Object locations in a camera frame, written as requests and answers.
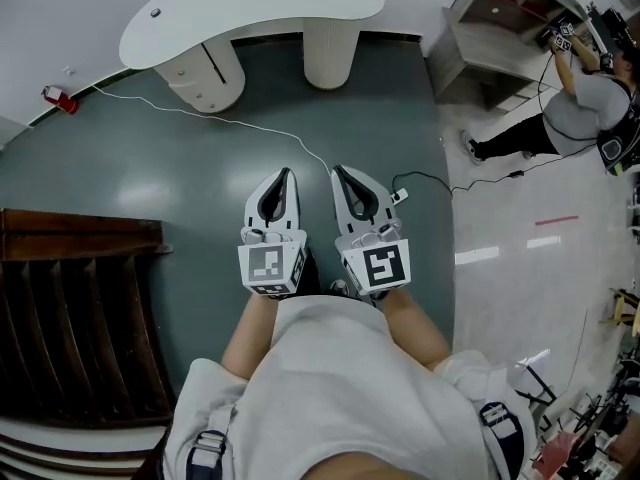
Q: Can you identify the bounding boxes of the person's right forearm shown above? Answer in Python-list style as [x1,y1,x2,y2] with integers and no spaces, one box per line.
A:
[379,287,454,374]

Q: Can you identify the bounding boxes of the person's left forearm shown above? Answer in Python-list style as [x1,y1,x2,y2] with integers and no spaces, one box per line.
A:
[219,292,281,384]

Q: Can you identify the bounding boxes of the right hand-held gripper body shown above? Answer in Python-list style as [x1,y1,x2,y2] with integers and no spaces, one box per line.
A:
[333,220,412,300]

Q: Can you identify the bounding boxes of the yellow wooden chair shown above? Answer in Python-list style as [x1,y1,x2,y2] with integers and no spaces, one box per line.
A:
[599,287,640,338]

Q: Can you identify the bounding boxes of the person's white t-shirt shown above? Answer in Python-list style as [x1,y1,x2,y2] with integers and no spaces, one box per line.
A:
[162,292,539,480]

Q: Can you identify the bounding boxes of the red fire extinguisher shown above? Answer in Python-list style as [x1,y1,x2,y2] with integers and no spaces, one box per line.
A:
[40,85,80,116]

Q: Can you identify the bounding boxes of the black equipment rack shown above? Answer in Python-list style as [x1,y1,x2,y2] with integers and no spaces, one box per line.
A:
[585,1,640,50]

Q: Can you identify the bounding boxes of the white floor cable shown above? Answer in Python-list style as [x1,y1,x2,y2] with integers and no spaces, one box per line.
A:
[91,83,332,178]

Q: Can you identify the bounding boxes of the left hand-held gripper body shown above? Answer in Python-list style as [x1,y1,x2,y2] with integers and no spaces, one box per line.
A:
[238,225,307,300]

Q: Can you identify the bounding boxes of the white curved desk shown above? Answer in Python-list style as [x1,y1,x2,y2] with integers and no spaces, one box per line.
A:
[118,0,386,115]

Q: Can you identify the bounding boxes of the grey wooden shelf unit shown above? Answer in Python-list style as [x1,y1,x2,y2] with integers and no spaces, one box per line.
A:
[427,0,589,114]

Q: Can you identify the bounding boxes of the dark brown wooden furniture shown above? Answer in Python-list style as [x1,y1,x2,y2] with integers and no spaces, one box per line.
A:
[0,207,175,429]

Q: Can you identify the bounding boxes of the navy backpack strap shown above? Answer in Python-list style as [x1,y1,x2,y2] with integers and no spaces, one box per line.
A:
[477,400,526,480]
[187,407,236,480]

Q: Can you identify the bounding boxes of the person's black trousers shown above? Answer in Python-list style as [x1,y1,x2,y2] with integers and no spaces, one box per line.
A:
[292,245,364,302]

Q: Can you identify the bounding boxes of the pink bag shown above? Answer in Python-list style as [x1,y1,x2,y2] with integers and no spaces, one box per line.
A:
[532,432,576,478]

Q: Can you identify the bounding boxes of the black floor cable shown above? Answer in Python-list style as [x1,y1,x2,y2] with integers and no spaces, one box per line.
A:
[391,169,526,200]

